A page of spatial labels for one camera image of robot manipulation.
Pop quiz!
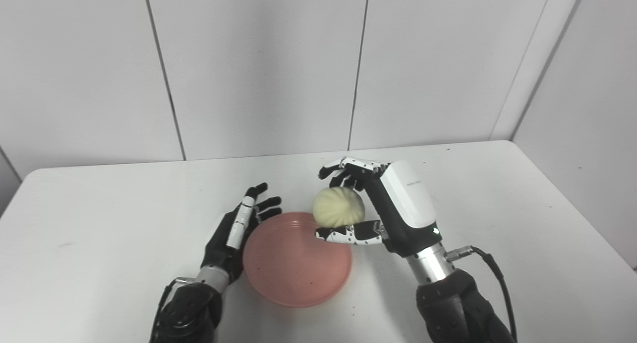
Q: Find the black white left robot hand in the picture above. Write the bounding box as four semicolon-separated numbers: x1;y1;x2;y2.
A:
201;183;283;285

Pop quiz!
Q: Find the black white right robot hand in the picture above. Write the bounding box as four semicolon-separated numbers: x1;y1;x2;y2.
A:
315;157;443;258

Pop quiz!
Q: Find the cream steamed bun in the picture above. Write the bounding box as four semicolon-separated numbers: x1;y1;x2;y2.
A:
313;186;366;229

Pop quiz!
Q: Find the pink round plate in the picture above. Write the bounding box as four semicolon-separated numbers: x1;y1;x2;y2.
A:
243;212;353;308

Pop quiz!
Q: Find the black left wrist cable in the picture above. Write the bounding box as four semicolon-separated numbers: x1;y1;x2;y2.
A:
149;277;196;343

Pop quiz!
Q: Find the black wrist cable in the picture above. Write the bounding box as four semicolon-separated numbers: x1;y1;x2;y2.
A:
149;277;196;343
444;245;519;343

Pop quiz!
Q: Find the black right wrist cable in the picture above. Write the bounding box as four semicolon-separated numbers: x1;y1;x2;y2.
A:
444;245;519;343

